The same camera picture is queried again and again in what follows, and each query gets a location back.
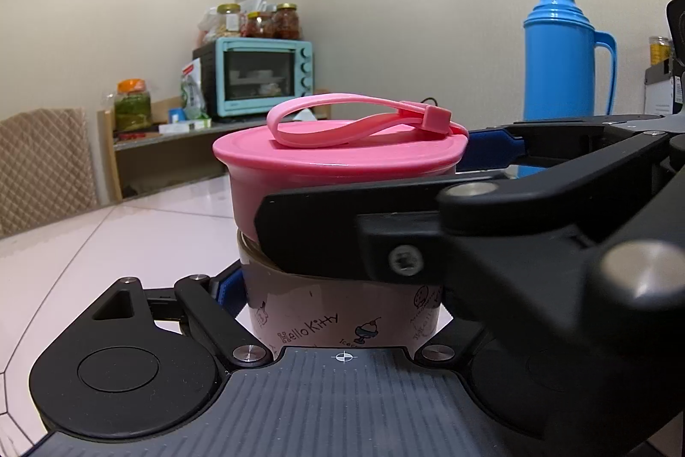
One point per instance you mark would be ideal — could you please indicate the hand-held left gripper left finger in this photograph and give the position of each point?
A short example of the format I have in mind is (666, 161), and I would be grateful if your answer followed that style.
(228, 293)

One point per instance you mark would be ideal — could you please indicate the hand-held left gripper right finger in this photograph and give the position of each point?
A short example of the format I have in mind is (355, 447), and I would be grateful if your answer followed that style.
(436, 354)

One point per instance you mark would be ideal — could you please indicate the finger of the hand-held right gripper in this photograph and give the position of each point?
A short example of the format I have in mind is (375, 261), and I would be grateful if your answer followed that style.
(374, 232)
(489, 149)

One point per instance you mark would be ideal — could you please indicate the pink printed bottle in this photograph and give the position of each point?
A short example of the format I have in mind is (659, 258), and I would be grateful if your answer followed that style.
(310, 310)

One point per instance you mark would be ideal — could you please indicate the yellow glass jar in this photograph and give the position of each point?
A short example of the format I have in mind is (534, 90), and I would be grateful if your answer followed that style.
(659, 51)

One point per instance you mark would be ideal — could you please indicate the blue thermos jug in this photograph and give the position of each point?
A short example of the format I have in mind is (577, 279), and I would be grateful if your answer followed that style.
(556, 61)

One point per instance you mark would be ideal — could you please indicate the wooden shelf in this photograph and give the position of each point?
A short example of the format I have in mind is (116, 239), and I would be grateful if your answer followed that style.
(160, 162)

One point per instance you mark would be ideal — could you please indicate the flat white box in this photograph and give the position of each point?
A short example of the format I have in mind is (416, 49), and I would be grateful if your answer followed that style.
(182, 126)

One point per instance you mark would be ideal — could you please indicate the small blue box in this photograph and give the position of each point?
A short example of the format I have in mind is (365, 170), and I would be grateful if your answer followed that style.
(176, 114)

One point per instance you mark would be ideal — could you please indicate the teal toaster oven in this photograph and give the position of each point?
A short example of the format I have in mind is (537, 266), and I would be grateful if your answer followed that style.
(257, 77)

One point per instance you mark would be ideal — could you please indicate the green and white packet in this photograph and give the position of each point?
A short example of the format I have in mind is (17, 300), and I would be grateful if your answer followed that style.
(192, 95)

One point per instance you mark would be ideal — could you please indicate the orange-lidded jar of green contents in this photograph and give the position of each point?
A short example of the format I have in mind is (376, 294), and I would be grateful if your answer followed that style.
(132, 109)

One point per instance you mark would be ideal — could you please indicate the quilted beige chair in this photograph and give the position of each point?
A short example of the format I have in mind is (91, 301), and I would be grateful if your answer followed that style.
(45, 168)

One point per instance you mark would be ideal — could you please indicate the yellow-lidded jar of red preserve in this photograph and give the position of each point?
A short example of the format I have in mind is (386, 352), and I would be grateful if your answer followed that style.
(287, 22)

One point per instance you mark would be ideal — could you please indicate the glass jar with pale contents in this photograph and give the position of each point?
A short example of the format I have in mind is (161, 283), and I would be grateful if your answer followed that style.
(230, 20)

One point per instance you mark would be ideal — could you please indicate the white papers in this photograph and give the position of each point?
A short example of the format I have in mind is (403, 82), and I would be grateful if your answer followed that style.
(252, 3)

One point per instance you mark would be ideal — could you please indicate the clear plastic bag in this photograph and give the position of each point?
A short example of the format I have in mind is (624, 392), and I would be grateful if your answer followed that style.
(210, 26)

